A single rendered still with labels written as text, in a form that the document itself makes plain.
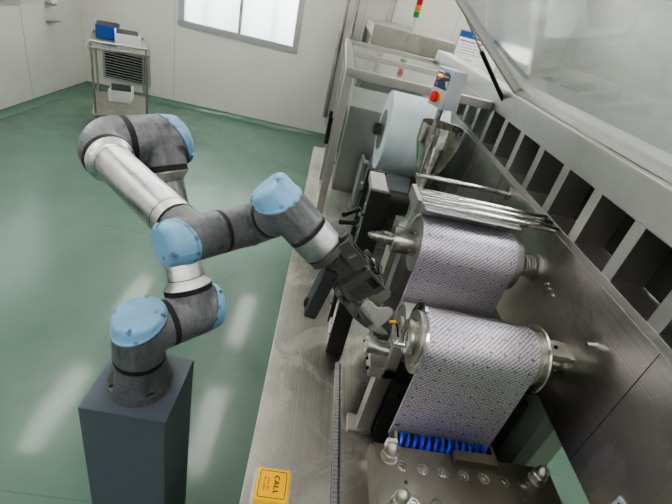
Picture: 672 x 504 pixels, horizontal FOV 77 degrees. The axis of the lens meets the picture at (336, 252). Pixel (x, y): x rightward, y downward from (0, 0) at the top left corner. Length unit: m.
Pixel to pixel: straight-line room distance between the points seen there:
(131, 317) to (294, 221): 0.49
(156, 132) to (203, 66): 5.49
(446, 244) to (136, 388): 0.79
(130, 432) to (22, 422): 1.21
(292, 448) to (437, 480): 0.34
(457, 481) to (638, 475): 0.32
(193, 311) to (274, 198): 0.48
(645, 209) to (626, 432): 0.40
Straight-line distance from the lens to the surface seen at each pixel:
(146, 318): 1.03
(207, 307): 1.09
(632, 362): 0.92
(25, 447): 2.28
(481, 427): 1.06
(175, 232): 0.68
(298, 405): 1.17
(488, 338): 0.91
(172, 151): 1.04
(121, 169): 0.87
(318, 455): 1.10
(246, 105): 6.46
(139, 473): 1.33
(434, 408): 0.98
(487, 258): 1.05
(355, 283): 0.74
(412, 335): 0.87
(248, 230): 0.74
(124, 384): 1.13
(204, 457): 2.13
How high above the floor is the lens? 1.81
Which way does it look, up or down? 31 degrees down
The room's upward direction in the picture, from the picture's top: 14 degrees clockwise
